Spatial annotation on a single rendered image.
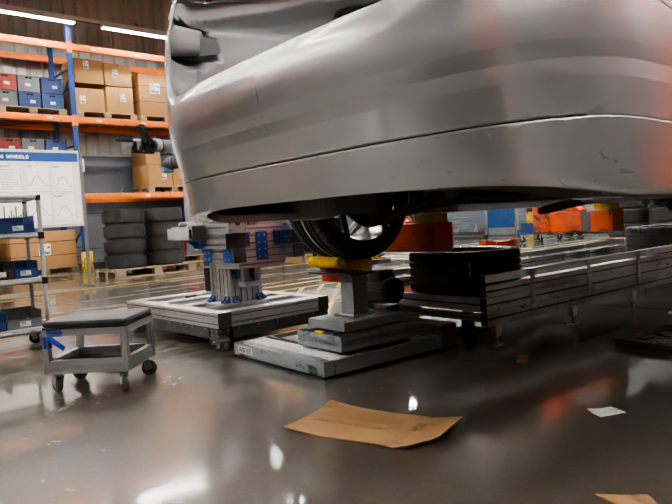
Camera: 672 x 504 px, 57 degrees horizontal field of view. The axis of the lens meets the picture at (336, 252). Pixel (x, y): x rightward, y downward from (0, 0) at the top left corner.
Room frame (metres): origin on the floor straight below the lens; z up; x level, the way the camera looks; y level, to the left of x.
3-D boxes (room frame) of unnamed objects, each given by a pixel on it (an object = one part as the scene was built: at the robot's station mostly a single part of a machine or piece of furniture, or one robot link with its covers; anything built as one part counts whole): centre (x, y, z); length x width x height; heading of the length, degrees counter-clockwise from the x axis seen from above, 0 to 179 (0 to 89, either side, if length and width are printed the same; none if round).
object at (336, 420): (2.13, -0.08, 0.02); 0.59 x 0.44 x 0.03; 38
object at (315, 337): (3.24, -0.08, 0.13); 0.50 x 0.36 x 0.10; 128
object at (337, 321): (3.24, -0.08, 0.32); 0.40 x 0.30 x 0.28; 128
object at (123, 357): (2.99, 1.17, 0.17); 0.43 x 0.36 x 0.34; 86
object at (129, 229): (10.43, 3.19, 0.55); 1.40 x 0.80 x 1.09; 134
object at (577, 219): (4.82, -1.94, 0.69); 0.52 x 0.17 x 0.35; 38
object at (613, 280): (4.33, -1.47, 0.14); 2.47 x 0.85 x 0.27; 128
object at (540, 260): (4.63, -1.23, 0.28); 2.47 x 0.09 x 0.22; 128
